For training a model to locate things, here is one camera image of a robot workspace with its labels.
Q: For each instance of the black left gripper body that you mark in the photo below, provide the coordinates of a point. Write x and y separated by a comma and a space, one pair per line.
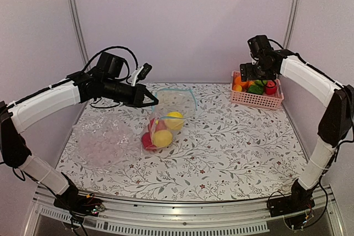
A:
136, 96

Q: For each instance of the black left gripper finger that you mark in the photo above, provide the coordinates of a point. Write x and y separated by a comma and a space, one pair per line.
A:
148, 96
148, 104

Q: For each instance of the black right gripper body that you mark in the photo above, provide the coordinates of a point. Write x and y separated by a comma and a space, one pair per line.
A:
258, 73

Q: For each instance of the clear zip top bag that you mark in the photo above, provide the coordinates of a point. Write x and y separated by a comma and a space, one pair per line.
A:
172, 100

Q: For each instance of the red toy bell pepper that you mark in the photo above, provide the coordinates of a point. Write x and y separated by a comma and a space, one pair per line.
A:
156, 125

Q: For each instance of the yellow toy lemon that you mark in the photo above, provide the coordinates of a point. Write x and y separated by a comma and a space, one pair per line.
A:
162, 138
174, 121

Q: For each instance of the red toy pomegranate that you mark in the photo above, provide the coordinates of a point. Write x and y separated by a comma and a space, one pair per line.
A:
147, 142

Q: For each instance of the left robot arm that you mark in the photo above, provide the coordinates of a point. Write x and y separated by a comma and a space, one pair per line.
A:
102, 81

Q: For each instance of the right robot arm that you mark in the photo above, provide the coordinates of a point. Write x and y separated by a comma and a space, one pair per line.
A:
335, 98

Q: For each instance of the round orange toy fruit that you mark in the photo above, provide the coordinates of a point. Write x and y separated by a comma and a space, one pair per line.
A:
238, 81

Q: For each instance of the green toy pepper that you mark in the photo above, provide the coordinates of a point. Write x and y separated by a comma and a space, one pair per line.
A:
257, 87

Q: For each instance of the pink toy peach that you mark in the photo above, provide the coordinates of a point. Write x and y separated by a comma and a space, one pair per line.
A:
270, 88

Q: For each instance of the pink plastic basket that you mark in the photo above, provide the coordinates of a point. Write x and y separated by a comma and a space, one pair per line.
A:
264, 101

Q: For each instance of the floral tablecloth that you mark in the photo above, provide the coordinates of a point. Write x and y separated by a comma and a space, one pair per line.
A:
226, 151

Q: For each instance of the crumpled clear plastic bags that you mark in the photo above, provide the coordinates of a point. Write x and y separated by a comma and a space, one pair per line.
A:
105, 143

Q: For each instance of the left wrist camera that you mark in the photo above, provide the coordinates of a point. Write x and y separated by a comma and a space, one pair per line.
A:
139, 74

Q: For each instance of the right aluminium wall post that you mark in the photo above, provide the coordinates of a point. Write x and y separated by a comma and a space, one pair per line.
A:
291, 22

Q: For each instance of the aluminium wall post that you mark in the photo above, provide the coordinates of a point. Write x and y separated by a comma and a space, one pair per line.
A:
291, 22
77, 30

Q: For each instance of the aluminium table front rail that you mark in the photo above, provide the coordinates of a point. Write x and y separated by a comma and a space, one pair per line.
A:
132, 216

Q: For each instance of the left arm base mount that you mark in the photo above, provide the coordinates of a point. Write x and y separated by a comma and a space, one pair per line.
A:
78, 204

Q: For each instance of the left aluminium wall post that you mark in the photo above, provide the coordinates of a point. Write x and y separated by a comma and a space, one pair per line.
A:
77, 30

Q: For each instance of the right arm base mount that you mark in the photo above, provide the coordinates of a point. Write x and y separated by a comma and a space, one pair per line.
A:
290, 205

